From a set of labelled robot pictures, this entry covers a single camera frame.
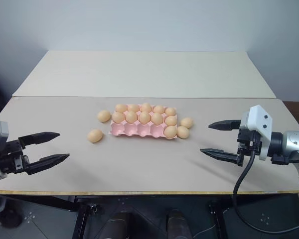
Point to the dark rounded object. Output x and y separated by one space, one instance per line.
5 214

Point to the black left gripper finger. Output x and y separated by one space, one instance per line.
49 160
40 137

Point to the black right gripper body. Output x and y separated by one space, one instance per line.
248 145

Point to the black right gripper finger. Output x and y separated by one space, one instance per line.
225 125
220 154

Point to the pink egg tray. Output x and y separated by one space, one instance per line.
132 130

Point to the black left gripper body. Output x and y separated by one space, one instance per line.
11 159

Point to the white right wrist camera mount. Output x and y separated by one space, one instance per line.
260 127

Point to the black table leg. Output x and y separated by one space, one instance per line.
218 219
81 219

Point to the dark rounded shape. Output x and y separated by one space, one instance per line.
176 224
115 225

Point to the brown egg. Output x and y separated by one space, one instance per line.
104 116
183 132
95 135
170 131
118 117
146 107
158 109
144 117
157 118
131 117
133 107
170 111
187 122
120 107
171 121

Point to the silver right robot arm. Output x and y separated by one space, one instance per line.
292 142

